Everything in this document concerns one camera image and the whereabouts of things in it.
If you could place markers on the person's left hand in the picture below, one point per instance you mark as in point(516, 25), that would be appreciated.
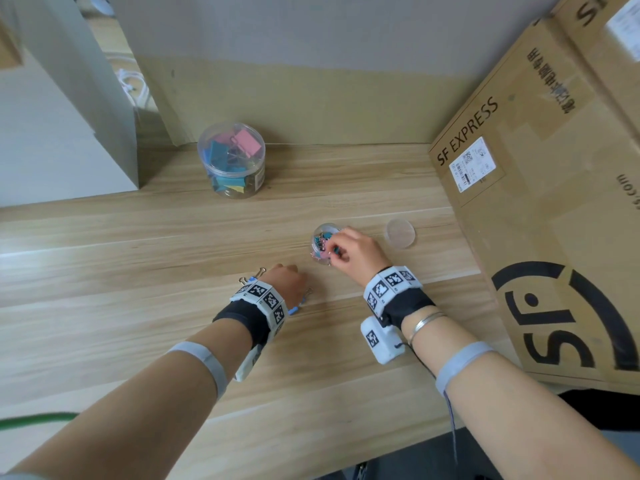
point(290, 284)

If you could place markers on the person's right hand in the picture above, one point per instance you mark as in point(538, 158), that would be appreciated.
point(362, 254)

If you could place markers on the small clear round lid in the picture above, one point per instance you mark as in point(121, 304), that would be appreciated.
point(400, 233)

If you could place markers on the small clear plastic jar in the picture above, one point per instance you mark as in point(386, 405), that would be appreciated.
point(320, 229)

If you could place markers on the large clear plastic jar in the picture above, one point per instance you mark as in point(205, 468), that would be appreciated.
point(256, 182)

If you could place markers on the large teal binder clip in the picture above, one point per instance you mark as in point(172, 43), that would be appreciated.
point(230, 184)

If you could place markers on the large blue binder clip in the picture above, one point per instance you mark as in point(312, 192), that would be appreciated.
point(216, 152)

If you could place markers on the person's left forearm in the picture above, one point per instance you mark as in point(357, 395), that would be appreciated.
point(125, 419)

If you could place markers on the grey forearm band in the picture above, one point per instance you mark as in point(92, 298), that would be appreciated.
point(207, 362)
point(460, 362)

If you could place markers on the person's right forearm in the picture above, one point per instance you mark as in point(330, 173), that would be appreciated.
point(525, 429)

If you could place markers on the marker tag wristband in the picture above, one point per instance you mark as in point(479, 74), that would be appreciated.
point(262, 299)
point(387, 284)

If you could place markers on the brown shipping box black logo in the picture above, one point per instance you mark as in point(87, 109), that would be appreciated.
point(550, 219)

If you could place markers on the grey and tan partition board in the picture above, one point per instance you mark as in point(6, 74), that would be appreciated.
point(325, 44)

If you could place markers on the white cardboard box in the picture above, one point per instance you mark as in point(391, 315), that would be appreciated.
point(50, 144)

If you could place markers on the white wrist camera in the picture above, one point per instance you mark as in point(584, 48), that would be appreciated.
point(382, 342)
point(247, 364)

